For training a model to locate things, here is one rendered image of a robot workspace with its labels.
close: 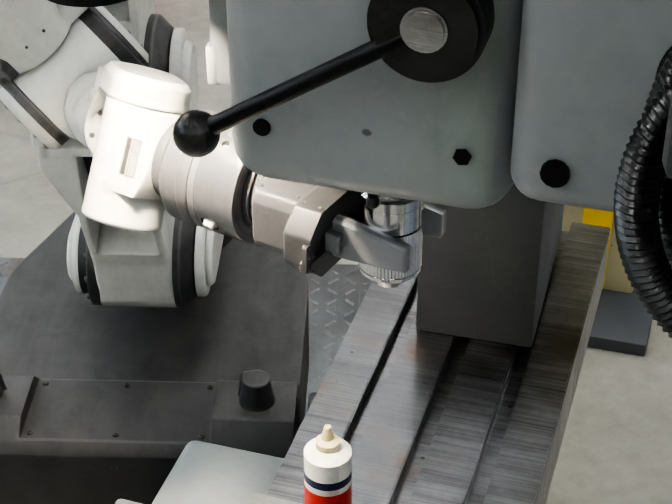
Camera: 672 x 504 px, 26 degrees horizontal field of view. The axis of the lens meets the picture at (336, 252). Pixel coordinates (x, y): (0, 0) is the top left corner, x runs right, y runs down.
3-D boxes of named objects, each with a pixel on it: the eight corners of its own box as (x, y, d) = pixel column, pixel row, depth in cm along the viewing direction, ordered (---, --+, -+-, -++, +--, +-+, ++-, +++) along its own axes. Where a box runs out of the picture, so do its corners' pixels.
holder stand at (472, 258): (414, 330, 149) (420, 161, 138) (455, 219, 166) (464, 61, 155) (531, 349, 146) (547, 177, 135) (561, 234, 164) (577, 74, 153)
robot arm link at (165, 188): (204, 114, 108) (84, 77, 113) (172, 253, 110) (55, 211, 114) (279, 120, 118) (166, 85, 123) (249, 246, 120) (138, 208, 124)
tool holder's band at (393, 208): (382, 174, 107) (383, 162, 107) (436, 193, 105) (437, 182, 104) (345, 201, 104) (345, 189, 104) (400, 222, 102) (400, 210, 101)
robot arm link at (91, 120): (119, 72, 111) (96, 52, 123) (94, 185, 112) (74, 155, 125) (201, 90, 113) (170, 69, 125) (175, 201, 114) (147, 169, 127)
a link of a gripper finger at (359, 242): (410, 275, 104) (336, 250, 107) (412, 238, 102) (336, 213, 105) (399, 286, 103) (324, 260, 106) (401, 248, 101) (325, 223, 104)
